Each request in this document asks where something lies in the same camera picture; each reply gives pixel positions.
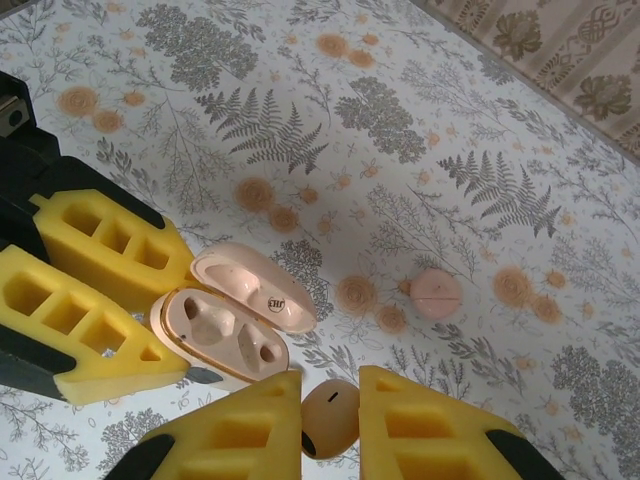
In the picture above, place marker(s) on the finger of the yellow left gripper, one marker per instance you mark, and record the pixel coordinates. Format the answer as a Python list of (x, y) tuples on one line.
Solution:
[(100, 360), (120, 260)]

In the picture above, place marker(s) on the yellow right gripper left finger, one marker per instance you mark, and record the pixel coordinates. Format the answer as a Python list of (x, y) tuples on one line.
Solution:
[(250, 450)]

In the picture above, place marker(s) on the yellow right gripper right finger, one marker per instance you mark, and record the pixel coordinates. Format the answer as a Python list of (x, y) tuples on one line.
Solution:
[(425, 450)]

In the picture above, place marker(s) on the tan earbud with black slot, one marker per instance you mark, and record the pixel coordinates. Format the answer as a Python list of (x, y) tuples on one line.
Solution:
[(330, 420)]

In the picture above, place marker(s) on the pink earbud charging case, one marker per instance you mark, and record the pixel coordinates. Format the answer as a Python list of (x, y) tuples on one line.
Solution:
[(215, 327)]

